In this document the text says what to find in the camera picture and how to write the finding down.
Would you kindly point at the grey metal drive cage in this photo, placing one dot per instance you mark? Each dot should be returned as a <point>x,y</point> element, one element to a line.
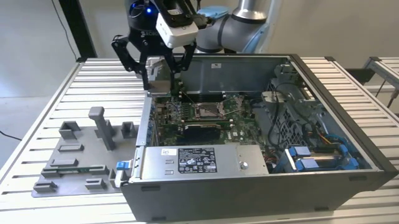
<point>290,121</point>

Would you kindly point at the green motherboard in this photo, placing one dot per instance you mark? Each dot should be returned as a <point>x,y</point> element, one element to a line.
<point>243,130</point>

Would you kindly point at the aluminium slat side table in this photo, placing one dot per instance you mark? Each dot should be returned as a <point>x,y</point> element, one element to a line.
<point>390,63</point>

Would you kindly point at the grey parts rack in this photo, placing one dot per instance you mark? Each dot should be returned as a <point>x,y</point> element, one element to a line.
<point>87,151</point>

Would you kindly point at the black graphics card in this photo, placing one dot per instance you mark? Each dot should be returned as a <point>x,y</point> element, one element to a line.
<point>200,133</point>

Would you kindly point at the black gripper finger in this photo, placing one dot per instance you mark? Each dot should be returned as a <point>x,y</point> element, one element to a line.
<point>188,60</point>
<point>124,58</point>

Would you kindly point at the green RAM stick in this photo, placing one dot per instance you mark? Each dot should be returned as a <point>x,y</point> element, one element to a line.
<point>80,170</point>

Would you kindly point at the black metal post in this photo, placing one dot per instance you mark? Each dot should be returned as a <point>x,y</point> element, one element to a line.
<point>80,28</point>

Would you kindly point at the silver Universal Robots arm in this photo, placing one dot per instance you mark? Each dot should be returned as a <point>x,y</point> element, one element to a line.
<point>246,9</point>

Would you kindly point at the CPU socket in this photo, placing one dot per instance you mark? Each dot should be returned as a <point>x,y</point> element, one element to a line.
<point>207,112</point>

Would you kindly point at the black RAM slot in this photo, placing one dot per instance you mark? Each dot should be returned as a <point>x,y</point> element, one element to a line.
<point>202,96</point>
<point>206,121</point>

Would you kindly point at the silver CPU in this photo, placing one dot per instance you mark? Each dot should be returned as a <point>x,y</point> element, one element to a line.
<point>159,89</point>

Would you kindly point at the metal locking lever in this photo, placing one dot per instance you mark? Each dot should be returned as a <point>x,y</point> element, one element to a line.
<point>188,98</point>

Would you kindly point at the silver power supply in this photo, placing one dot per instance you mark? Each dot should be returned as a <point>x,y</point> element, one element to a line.
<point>155,163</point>

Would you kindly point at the black open PC case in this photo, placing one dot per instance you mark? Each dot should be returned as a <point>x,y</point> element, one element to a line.
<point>218,200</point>

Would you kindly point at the black box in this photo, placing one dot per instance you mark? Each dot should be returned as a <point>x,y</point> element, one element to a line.
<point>358,74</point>

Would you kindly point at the hard disk in blue carrier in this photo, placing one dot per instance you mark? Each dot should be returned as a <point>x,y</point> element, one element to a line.
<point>307,164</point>
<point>299,151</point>
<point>122,165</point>

